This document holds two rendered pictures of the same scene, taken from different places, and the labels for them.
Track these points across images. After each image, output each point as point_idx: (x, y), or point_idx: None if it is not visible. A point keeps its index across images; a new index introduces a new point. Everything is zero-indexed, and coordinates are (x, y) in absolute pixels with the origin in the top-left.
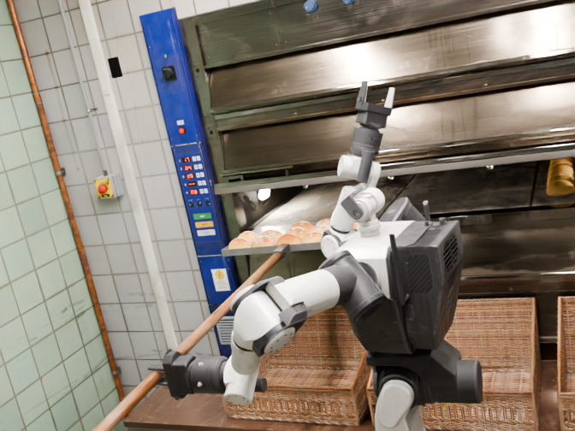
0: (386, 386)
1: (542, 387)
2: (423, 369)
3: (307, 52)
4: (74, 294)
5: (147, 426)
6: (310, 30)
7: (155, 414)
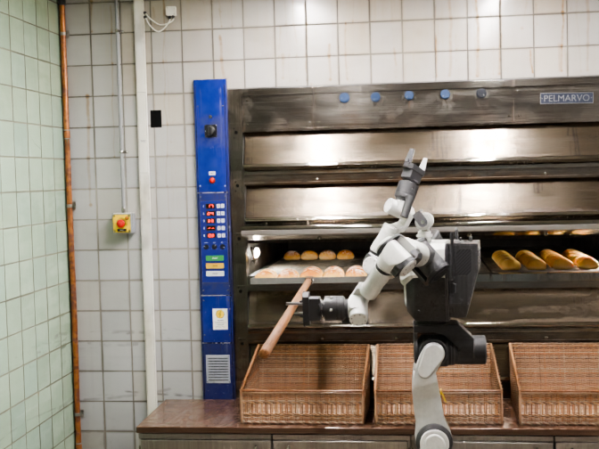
0: (427, 346)
1: None
2: (453, 335)
3: (333, 132)
4: (62, 324)
5: (162, 430)
6: (340, 116)
7: (166, 423)
